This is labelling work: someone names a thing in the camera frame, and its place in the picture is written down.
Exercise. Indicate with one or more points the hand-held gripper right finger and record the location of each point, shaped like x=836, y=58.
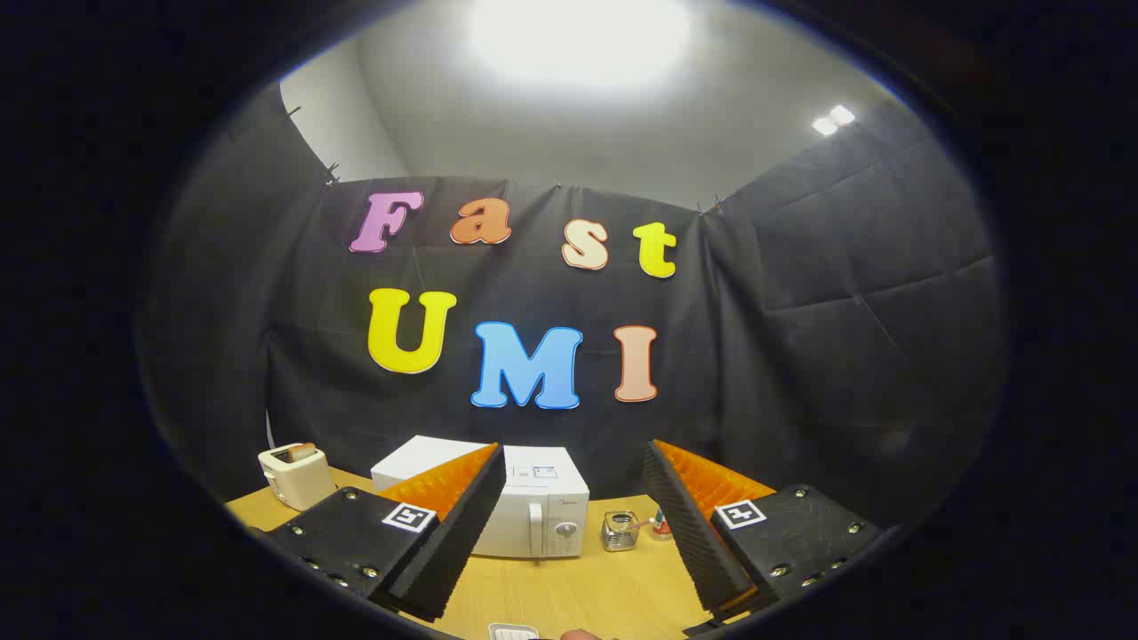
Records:
x=689, y=533

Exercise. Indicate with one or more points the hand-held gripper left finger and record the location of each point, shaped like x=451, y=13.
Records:
x=462, y=542

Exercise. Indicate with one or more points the white toaster oven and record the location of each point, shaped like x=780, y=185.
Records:
x=542, y=498

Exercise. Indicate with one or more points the cream toaster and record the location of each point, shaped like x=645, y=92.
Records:
x=298, y=484

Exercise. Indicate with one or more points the clear plastic water bottle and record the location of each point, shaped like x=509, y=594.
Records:
x=661, y=526

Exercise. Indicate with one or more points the white ribbed plate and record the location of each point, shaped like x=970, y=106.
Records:
x=513, y=633

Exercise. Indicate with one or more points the toast bread slice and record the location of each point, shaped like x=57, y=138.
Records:
x=300, y=452

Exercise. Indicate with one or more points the small ceiling light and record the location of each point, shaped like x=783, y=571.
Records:
x=832, y=119

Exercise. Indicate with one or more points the large ceiling light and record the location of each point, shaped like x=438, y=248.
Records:
x=578, y=40

